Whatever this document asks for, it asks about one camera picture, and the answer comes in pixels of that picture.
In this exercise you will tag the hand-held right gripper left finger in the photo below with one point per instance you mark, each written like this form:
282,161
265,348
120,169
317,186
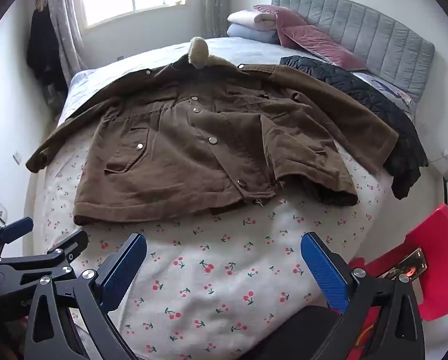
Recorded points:
124,270

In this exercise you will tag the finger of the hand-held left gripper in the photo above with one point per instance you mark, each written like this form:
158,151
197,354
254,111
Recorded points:
68,245
19,227

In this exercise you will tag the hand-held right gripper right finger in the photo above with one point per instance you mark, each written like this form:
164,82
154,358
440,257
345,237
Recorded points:
321,270

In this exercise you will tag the brown jacket with fur collar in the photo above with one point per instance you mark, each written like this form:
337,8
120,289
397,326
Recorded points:
179,150

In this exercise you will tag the dark hanging clothes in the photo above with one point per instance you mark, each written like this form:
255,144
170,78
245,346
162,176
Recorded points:
44,52

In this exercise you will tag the dark cloth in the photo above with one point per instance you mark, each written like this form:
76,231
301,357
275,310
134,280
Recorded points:
295,333

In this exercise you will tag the smartphone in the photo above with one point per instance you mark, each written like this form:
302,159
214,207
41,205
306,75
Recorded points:
409,264

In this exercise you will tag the cherry print bed sheet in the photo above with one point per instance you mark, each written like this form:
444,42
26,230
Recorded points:
216,270

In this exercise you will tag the red plastic chair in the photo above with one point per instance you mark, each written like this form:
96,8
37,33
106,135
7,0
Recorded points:
441,240

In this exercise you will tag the black quilted jacket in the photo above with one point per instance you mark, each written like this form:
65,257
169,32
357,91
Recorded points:
378,101

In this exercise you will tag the grey patterned curtain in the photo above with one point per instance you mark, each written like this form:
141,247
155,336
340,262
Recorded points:
216,3
64,18

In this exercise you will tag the pink velvet pillow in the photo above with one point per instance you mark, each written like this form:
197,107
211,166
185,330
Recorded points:
318,45
280,13

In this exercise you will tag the grey padded headboard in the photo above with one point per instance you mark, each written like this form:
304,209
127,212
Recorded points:
378,33

